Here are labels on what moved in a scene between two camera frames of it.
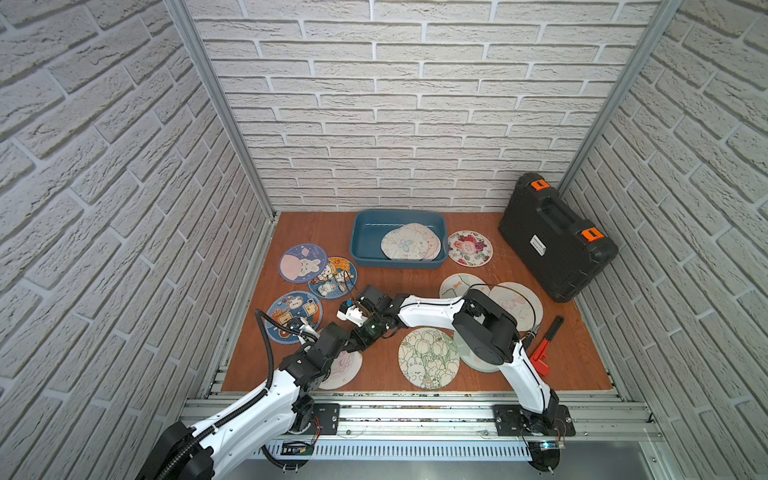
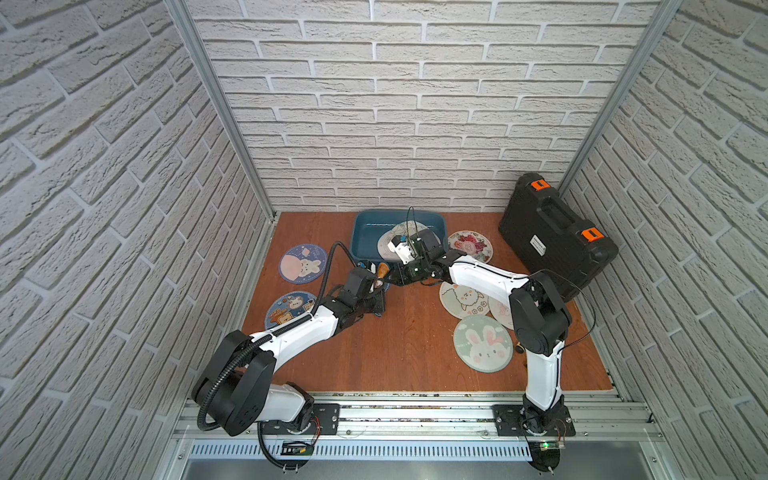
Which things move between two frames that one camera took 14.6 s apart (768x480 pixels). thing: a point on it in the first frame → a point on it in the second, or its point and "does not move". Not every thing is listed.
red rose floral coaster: [470, 248] does not move
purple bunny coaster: [301, 263] does not move
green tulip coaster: [429, 358] → [410, 229]
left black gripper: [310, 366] → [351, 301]
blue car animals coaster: [290, 306] does not move
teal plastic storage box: [369, 227] does not move
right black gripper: [363, 341] → [400, 277]
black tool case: [562, 253] does not move
